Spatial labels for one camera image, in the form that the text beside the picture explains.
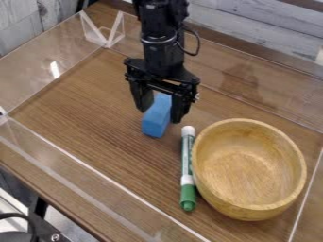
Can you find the green white marker pen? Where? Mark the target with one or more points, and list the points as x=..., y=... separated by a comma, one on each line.
x=187, y=181

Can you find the blue foam block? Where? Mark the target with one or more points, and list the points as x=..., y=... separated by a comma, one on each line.
x=157, y=118

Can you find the black table leg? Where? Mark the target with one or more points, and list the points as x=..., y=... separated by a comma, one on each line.
x=40, y=207

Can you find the brown wooden bowl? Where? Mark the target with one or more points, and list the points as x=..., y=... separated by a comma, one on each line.
x=250, y=169

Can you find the black metal bracket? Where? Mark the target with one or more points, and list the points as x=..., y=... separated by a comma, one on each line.
x=47, y=233

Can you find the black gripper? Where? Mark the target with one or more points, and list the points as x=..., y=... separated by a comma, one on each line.
x=161, y=72

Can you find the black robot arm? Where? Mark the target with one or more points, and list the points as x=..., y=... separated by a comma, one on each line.
x=162, y=20

